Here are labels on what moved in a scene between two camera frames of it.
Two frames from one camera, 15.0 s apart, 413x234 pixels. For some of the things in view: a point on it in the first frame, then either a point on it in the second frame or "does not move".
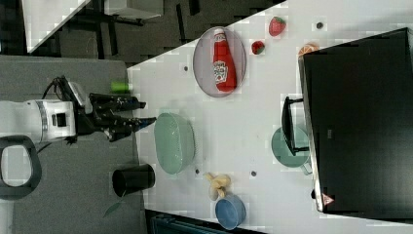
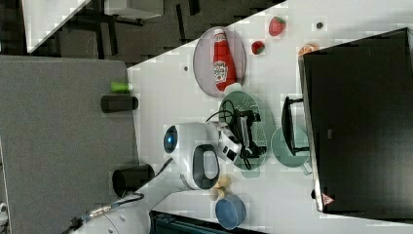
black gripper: x=110 y=115 -> x=243 y=120
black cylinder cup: x=132 y=179 does not move
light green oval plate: x=174 y=142 -> x=246 y=101
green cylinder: x=119 y=87 does not move
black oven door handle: x=287 y=125 does not move
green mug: x=283 y=154 does not move
